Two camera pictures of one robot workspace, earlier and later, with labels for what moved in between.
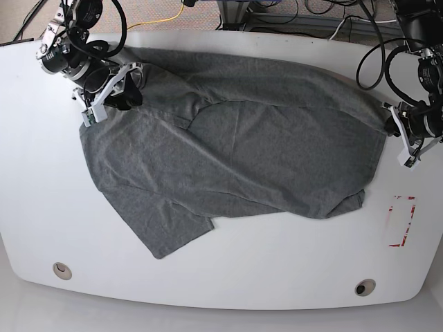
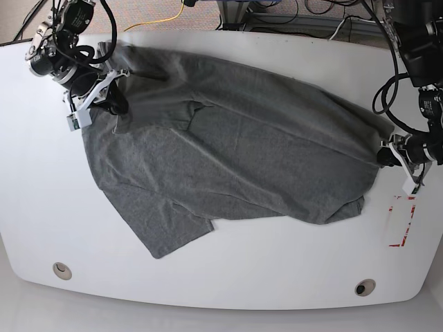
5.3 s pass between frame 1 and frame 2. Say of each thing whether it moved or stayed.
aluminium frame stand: stayed
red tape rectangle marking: stayed
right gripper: moved
